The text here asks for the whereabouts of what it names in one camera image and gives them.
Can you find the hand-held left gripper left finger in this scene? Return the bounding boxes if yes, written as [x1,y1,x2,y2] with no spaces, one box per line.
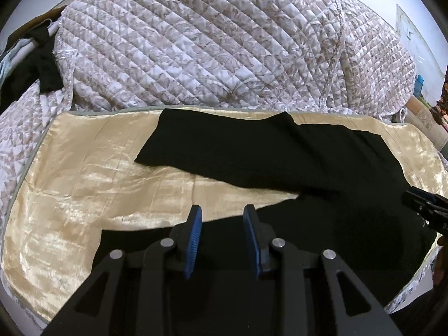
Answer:
[42,205,204,336]

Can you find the floral quilted bedspread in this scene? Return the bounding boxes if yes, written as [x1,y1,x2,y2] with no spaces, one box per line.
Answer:
[0,0,442,317]

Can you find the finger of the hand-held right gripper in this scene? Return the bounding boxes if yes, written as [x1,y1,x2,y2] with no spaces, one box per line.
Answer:
[401,186,448,233]

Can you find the dark cloth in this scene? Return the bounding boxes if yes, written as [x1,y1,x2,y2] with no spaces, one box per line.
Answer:
[0,5,69,110]

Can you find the light blue cloth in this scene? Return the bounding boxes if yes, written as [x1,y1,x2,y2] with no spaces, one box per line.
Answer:
[0,38,36,89]

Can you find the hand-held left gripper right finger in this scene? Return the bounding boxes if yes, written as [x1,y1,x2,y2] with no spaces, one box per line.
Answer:
[243,204,405,336]

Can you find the gold satin blanket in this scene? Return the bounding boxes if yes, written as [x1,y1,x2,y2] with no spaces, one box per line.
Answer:
[0,107,448,324]

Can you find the patterned cardboard roll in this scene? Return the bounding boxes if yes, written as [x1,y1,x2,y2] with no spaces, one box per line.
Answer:
[408,96,446,148]

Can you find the black pants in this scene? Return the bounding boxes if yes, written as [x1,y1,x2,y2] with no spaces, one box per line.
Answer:
[92,108,440,319]

